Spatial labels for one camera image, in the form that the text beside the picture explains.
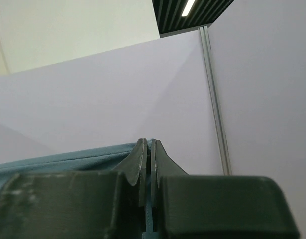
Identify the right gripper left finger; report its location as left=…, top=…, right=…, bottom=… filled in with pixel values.
left=0, top=138, right=148, bottom=239

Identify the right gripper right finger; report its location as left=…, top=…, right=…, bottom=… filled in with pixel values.
left=151, top=140, right=300, bottom=239

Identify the grey-blue t shirt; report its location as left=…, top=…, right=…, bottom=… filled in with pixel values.
left=0, top=139, right=153, bottom=239

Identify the ceiling light strip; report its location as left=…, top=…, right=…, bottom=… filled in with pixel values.
left=181, top=0, right=196, bottom=17

